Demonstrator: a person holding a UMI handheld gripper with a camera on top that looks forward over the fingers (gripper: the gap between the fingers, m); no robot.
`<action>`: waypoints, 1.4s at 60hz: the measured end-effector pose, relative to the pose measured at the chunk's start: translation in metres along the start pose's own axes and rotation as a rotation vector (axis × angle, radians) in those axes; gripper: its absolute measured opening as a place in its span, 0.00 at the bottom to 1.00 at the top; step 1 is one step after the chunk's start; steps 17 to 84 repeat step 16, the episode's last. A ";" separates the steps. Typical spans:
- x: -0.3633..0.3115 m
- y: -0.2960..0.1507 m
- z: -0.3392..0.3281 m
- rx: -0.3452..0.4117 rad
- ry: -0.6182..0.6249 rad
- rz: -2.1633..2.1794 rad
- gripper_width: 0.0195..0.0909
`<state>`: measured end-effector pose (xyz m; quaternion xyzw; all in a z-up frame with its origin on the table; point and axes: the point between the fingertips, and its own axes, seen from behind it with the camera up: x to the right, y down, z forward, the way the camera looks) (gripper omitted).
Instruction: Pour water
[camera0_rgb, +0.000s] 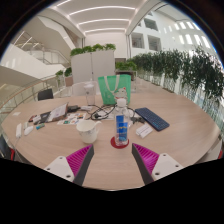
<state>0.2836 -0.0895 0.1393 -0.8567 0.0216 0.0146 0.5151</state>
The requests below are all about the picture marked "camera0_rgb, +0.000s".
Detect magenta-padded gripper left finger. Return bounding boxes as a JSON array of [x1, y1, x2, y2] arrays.
[[43, 143, 95, 187]]

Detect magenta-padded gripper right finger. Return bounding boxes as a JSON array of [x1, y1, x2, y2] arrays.
[[131, 142, 185, 186]]

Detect clear blue-labelled water bottle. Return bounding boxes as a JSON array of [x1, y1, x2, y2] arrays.
[[113, 98, 131, 148]]

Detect small white card box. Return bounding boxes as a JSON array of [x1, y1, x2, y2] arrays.
[[135, 123, 155, 139]]

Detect white ceramic mug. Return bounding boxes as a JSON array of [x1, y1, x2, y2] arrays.
[[75, 119, 102, 145]]

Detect flat round red coaster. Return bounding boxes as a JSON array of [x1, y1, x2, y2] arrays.
[[110, 135, 131, 150]]

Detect dark blue keyboard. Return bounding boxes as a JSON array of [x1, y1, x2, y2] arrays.
[[134, 106, 171, 133]]

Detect colourful sticker sheet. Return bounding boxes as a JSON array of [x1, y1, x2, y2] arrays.
[[57, 112, 89, 127]]

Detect black pouch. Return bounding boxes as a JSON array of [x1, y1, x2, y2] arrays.
[[66, 104, 81, 114]]

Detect clear plastic tumbler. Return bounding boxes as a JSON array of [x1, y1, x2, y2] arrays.
[[83, 81, 97, 107]]

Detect white remote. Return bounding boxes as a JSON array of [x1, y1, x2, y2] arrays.
[[15, 122, 24, 139]]

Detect red and black chair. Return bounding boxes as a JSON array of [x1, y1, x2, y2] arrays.
[[0, 134, 16, 162]]

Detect black office chair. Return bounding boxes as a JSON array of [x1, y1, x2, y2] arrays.
[[37, 87, 55, 102]]

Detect green tote bag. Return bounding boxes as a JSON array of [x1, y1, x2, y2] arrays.
[[97, 74, 133, 107]]

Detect shelf unit with plants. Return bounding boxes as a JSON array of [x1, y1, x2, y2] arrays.
[[114, 59, 138, 81]]

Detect white cabinet with plants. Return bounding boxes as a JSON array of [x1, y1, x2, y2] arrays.
[[69, 43, 117, 85]]

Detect row of green trees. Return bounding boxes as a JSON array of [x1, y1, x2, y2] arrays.
[[131, 46, 224, 108]]

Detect black cable bundle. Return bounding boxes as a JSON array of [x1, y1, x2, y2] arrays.
[[87, 103, 116, 122]]

